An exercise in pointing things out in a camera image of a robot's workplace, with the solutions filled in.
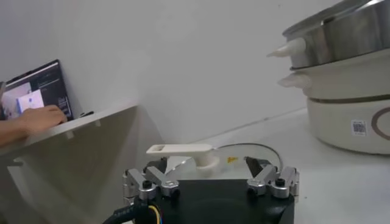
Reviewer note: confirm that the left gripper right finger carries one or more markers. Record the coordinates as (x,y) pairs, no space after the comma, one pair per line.
(265,179)

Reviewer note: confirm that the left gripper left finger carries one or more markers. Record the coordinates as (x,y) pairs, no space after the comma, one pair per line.
(158,181)

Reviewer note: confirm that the person's forearm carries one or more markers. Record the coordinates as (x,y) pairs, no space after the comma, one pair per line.
(10,132)

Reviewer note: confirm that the stainless steel steamer basket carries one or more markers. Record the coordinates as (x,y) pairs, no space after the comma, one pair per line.
(350,38)

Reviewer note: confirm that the person's hand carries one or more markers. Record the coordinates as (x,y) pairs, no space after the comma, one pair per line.
(41,119)

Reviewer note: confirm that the white side table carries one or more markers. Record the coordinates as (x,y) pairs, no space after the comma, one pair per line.
(76,158)

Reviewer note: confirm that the white electric cooking pot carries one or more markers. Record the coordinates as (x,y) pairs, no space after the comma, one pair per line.
(335,124)

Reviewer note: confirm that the small black device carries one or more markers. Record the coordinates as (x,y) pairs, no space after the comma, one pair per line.
(86,114)

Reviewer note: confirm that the black laptop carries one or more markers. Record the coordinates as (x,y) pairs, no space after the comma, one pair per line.
(45,85)

